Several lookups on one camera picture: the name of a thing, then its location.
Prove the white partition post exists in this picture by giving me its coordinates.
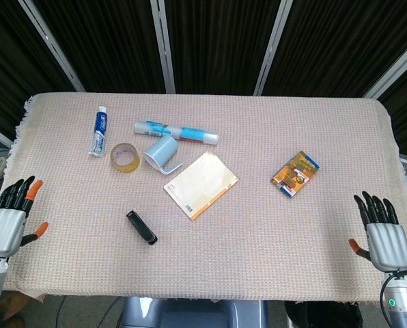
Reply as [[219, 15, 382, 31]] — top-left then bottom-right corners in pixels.
[[363, 41, 407, 100], [150, 0, 176, 94], [253, 0, 294, 96], [17, 0, 86, 93]]

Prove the beige textured table cloth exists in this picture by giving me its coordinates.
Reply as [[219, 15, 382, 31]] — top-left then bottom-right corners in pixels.
[[1, 92, 407, 305]]

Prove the light blue plastic cup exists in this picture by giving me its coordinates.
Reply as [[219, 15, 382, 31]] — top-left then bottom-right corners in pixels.
[[142, 135, 184, 176]]

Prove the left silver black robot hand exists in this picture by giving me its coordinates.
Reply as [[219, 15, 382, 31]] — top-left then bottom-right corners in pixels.
[[0, 176, 50, 258]]

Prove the beige notebook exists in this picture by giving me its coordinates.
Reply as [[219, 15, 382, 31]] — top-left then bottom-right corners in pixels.
[[163, 151, 240, 222]]

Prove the orange blue card box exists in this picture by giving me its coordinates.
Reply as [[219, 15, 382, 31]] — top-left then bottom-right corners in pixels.
[[270, 150, 321, 198]]

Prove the blue and red tube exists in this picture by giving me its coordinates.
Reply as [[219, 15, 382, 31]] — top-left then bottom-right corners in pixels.
[[133, 120, 220, 146]]

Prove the black stapler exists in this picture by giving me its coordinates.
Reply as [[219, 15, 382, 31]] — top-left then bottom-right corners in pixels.
[[126, 210, 158, 246]]

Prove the blue white toothpaste tube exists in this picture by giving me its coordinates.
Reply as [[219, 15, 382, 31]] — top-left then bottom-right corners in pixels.
[[88, 105, 109, 159]]

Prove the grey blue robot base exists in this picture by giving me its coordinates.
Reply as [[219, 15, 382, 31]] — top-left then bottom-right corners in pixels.
[[120, 296, 270, 328]]

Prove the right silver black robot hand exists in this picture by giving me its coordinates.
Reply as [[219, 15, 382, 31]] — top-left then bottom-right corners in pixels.
[[348, 191, 407, 273]]

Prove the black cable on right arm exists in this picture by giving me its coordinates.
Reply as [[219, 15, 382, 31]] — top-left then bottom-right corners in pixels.
[[379, 269, 407, 308]]

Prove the clear packing tape roll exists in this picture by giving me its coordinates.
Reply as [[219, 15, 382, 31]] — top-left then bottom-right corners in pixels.
[[109, 142, 141, 174]]

